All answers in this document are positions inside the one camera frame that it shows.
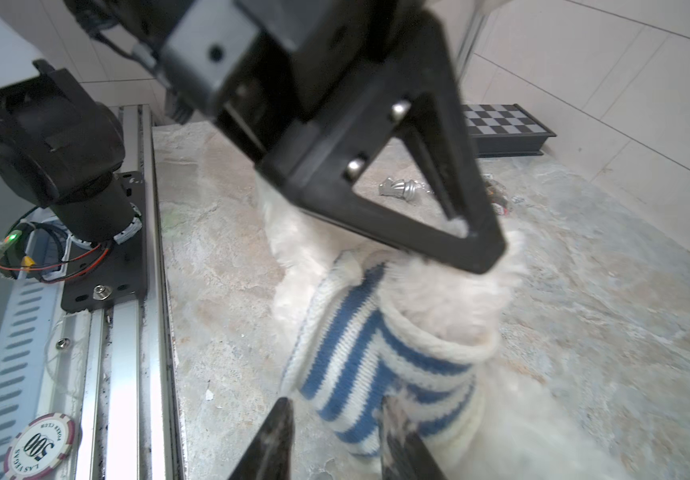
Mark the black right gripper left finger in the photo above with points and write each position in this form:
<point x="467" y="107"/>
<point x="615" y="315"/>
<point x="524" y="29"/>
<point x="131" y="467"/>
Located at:
<point x="269" y="455"/>

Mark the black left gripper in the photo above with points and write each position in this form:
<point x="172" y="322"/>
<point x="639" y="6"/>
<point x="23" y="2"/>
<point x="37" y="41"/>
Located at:
<point x="312" y="91"/>

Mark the small silver chess piece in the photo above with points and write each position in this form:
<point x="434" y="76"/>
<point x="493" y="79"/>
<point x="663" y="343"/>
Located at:
<point x="407" y="190"/>

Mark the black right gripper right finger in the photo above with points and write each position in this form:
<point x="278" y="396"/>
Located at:
<point x="404" y="455"/>

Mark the blue white striped shirt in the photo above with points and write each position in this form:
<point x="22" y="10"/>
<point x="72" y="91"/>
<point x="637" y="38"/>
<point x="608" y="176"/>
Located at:
<point x="355" y="347"/>

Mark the white teddy bear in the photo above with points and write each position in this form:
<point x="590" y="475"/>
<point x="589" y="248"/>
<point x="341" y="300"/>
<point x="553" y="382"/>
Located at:
<point x="524" y="433"/>

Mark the clear bag of toy bricks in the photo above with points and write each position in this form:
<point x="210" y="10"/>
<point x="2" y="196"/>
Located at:
<point x="497" y="195"/>

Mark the red white poker chip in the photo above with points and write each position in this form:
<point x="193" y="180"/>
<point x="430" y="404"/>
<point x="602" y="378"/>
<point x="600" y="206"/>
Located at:
<point x="40" y="448"/>

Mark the folded black white chessboard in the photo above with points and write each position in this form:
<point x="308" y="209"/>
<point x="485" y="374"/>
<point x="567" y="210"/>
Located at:
<point x="505" y="130"/>

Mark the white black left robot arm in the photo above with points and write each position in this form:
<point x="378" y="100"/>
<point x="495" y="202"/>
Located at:
<point x="60" y="148"/>

